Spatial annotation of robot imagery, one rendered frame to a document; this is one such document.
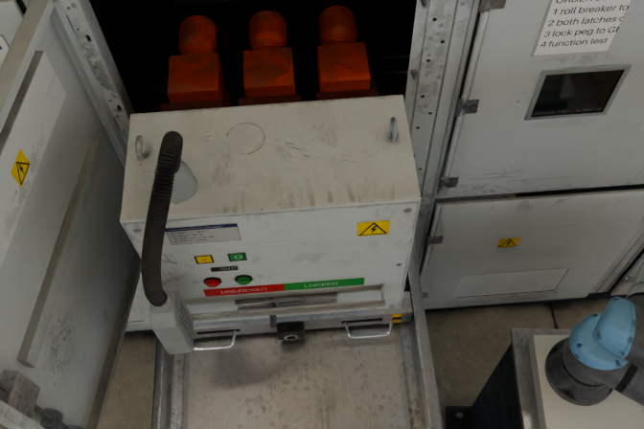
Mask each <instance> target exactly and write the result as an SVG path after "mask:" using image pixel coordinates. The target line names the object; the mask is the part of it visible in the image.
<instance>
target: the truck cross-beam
mask: <svg viewBox="0 0 644 429"><path fill-rule="evenodd" d="M412 312H413V311H412V304H411V299H410V292H409V291H406V292H403V296H402V305H401V307H400V308H387V309H375V310H362V311H350V312H337V313H325V314H312V315H300V316H287V317H277V324H282V323H295V322H304V327H305V329H316V328H328V327H344V322H345V321H347V322H348V327H352V326H365V325H377V324H382V318H383V315H389V314H400V313H401V314H402V317H393V320H400V319H401V323H402V322H410V320H411V316H412ZM194 329H195V330H196V332H197V334H198V336H199V338H203V337H216V336H228V335H233V329H236V330H237V335H241V334H253V333H266V332H277V327H271V326H270V320H269V318H263V319H250V320H238V321H225V322H213V323H200V324H194Z"/></svg>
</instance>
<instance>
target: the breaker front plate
mask: <svg viewBox="0 0 644 429"><path fill-rule="evenodd" d="M418 206H419V201H411V202H399V203H385V204H373V205H359V206H347V207H333V208H321V209H307V210H295V211H281V212H269V213H255V214H230V215H218V216H204V217H192V218H178V219H167V224H166V229H169V228H181V227H195V226H207V225H220V224H233V223H237V225H238V229H239V233H240V236H241V240H230V241H217V242H204V243H191V244H178V245H172V244H171V242H170V240H169V238H168V235H167V233H166V231H165V235H164V240H163V241H164V242H163V247H162V255H161V256H162V257H161V281H162V287H163V289H166V290H167V291H172V290H177V291H179V293H180V295H181V296H182V298H183V300H184V302H185V304H186V306H187V307H188V309H189V311H190V313H191V314H197V313H209V312H222V311H234V310H247V309H260V308H269V305H268V304H267V303H274V302H278V304H277V305H276V307H285V306H298V305H322V304H334V303H347V302H359V301H372V300H382V298H381V291H380V287H381V284H382V283H383V284H384V292H385V300H386V303H385V306H380V307H367V308H355V309H342V310H330V311H316V312H304V313H291V314H279V315H276V317H287V316H300V315H312V314H325V313H337V312H350V311H362V310H375V309H387V308H400V304H401V298H402V293H403V284H404V279H405V273H406V268H407V264H408V258H409V253H410V247H411V242H412V238H413V232H414V227H415V222H416V216H417V212H418ZM388 220H390V225H389V233H388V235H377V236H365V237H358V236H357V224H358V223H362V222H375V221H388ZM123 225H124V226H125V228H126V231H127V232H128V234H129V236H130V238H131V240H132V241H133V243H134V245H135V247H136V249H137V250H138V252H139V254H140V256H141V257H142V249H143V247H142V246H143V238H144V232H145V228H146V221H140V222H127V223H123ZM235 253H245V254H246V258H247V260H239V261H230V260H229V258H228V255H227V254H235ZM209 255H212V257H213V260H214V262H213V263H201V264H196V260H195V257H196V256H209ZM225 266H238V269H239V270H230V271H218V272H212V271H211V268H213V267H225ZM239 275H249V276H251V277H252V282H250V283H249V284H246V285H241V284H238V283H237V282H235V278H236V277H237V276H239ZM211 277H215V278H220V279H221V284H220V285H218V286H217V287H209V286H207V285H206V284H205V283H204V280H205V279H206V278H211ZM356 278H364V284H363V285H350V286H338V287H324V288H312V289H299V290H287V291H274V292H262V293H248V294H236V295H223V296H211V297H206V296H205V294H204V291H203V290H205V289H218V288H230V287H243V286H256V285H269V284H281V283H294V282H319V281H331V280H344V279H356ZM271 298H272V300H270V299H271Z"/></svg>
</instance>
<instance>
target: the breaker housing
mask: <svg viewBox="0 0 644 429"><path fill-rule="evenodd" d="M392 117H395V118H396V120H397V125H398V134H399V137H398V140H397V141H396V142H393V141H390V140H389V138H388V134H389V132H390V119H391V118H392ZM169 131H176V132H178V133H179V134H181V136H182V138H183V148H182V156H181V160H182V161H184V162H185V163H186V164H187V165H188V166H189V168H190V169H191V171H192V173H193V176H194V179H195V191H194V193H193V194H192V196H191V197H190V198H188V199H187V200H185V201H183V202H179V203H171V204H170V207H169V208H170V209H169V212H168V218H167V219H178V218H192V217H204V216H218V215H243V214H255V213H269V212H281V211H295V210H307V209H321V208H333V207H347V206H359V205H373V204H385V203H399V202H411V201H419V206H418V212H417V216H416V222H415V227H414V232H413V238H412V242H411V247H410V253H409V258H408V264H407V268H406V273H405V279H404V284H403V289H402V298H401V304H400V307H401V305H402V300H403V291H404V286H405V281H406V276H407V270H408V265H409V261H410V256H411V250H412V245H413V240H414V235H415V230H416V225H417V220H418V214H419V210H420V205H421V199H422V198H421V194H420V190H419V184H418V178H417V172H416V167H415V161H414V155H413V149H412V145H411V139H410V133H409V127H408V121H407V116H406V110H405V105H404V99H403V95H391V96H377V97H364V98H350V99H337V100H324V101H310V102H284V103H271V104H257V105H244V106H230V107H217V108H203V109H190V110H176V111H163V112H150V113H136V114H130V120H129V131H128V141H127V151H126V171H125V181H124V191H123V202H122V211H121V215H120V222H121V224H122V226H123V228H124V229H125V231H126V234H127V235H128V237H129V239H130V241H131V243H132V244H133V246H134V248H135V250H136V251H137V253H138V255H139V257H140V258H141V259H142V257H141V256H140V254H139V252H138V250H137V249H136V247H135V245H134V243H133V241H132V240H131V238H130V236H129V234H128V232H127V230H126V228H125V226H124V225H123V223H127V222H140V221H146V219H147V216H148V215H147V213H148V210H149V204H150V196H151V190H152V186H153V184H152V183H153V182H154V181H153V179H154V172H155V168H156V165H158V164H157V161H158V160H157V159H158V155H159V151H160V147H161V143H162V140H163V137H164V135H165V134H166V133H167V132H169ZM138 135H141V136H143V138H144V141H145V145H146V150H147V152H148V153H149V156H148V157H147V159H144V160H139V159H138V157H137V154H136V149H135V141H136V137H137V136H138Z"/></svg>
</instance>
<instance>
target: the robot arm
mask: <svg viewBox="0 0 644 429"><path fill-rule="evenodd" d="M545 375H546V378H547V381H548V383H549V385H550V386H551V388H552V389H553V391H554V392H555V393H556V394H557V395H558V396H560V397H561V398H562V399H564V400H566V401H568V402H570V403H572V404H575V405H580V406H591V405H595V404H598V403H600V402H602V401H603V400H605V399H606V398H607V397H608V396H609V395H610V394H611V392H612V391H613V390H615V391H617V392H619V393H620V394H622V395H624V396H626V397H628V398H630V399H632V400H633V401H635V402H637V403H639V404H640V405H642V406H644V260H643V261H642V263H641V266H640V268H639V270H638V272H637V274H636V277H635V279H634V281H633V283H632V287H631V289H630V291H629V293H628V295H627V297H626V299H625V300H624V299H622V298H620V297H613V298H612V299H611V300H610V301H609V303H608V305H607V306H606V308H605V310H604V312H603V313H595V314H591V315H589V316H586V317H585V318H584V319H583V320H582V321H581V322H579V323H578V324H577V325H576V326H575V327H574V328H573V329H572V330H571V333H570V335H569V337H568V338H565V339H563V340H561V341H560V342H558V343H557V344H555V345H554V346H553V348H552V349H551V350H550V352H549V353H548V354H547V357H546V360H545Z"/></svg>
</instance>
